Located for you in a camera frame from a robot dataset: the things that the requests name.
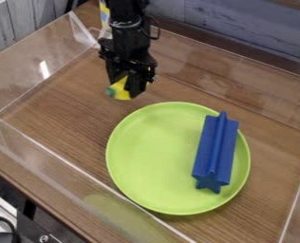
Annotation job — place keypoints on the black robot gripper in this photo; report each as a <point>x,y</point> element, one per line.
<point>126,55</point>

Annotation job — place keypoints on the yellow toy banana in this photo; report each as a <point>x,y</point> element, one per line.
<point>116,91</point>

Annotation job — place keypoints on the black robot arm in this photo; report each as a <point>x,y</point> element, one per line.
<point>128,11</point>

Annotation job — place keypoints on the green round plate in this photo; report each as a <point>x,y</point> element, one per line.
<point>150,154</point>

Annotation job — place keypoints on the blue star-shaped block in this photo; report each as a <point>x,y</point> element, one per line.
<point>214,157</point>

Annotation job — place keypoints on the black device with knob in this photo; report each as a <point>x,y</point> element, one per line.
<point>31,233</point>

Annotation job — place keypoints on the clear acrylic enclosure wall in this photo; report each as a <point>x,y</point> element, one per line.
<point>58,118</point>

